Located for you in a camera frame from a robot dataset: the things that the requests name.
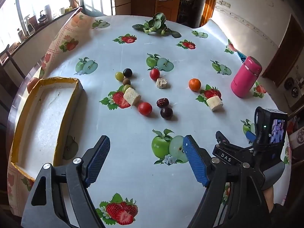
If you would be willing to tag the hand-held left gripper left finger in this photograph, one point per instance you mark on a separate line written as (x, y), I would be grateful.
(98, 156)

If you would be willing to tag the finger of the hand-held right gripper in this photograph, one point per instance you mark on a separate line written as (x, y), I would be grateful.
(222, 138)
(250, 135)

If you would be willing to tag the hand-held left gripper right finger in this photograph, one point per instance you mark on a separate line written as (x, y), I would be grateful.
(194, 159)

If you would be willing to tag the pale banana chunk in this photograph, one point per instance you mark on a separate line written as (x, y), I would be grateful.
(214, 103)
(131, 96)

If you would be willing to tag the dark purple grape front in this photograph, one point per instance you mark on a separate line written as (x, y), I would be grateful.
(166, 113)

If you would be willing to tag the orange tangerine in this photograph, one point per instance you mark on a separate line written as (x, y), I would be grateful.
(194, 84)

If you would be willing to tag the red date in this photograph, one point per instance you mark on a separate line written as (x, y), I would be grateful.
(162, 102)

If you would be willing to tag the yellow taped white foam box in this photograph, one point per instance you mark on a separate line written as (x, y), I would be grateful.
(42, 123)

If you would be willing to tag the red cherry tomato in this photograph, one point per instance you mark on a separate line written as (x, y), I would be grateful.
(144, 108)
(154, 74)

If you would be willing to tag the green grape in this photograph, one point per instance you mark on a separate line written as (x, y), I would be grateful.
(126, 87)
(119, 76)

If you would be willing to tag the small crumbly cake piece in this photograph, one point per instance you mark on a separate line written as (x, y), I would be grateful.
(161, 83)

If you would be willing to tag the person's right forearm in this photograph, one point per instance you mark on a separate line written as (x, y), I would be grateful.
(269, 199)

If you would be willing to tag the fruit printed tablecloth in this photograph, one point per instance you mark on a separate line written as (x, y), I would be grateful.
(133, 130)

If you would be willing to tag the pink thermos bottle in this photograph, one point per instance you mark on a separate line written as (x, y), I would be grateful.
(244, 78)

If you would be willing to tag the small blue object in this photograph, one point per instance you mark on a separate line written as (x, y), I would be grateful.
(242, 56)

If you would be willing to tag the small brown round fruit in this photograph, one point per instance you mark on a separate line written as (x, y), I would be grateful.
(126, 81)

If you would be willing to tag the black grape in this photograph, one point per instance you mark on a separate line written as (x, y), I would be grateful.
(127, 72)

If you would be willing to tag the red apple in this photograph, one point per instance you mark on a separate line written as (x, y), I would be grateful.
(32, 84)

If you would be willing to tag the dark wooden chair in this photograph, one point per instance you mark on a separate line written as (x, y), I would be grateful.
(9, 61)

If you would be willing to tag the green leafy vegetable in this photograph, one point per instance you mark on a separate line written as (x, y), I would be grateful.
(155, 23)

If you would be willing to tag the windowsill counter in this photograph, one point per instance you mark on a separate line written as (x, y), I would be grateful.
(47, 28)

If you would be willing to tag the white spray bottle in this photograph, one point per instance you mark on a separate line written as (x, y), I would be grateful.
(29, 25)

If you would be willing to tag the metal kettle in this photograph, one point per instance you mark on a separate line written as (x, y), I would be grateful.
(42, 17)

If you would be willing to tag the white wall socket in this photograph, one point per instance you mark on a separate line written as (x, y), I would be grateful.
(224, 3)

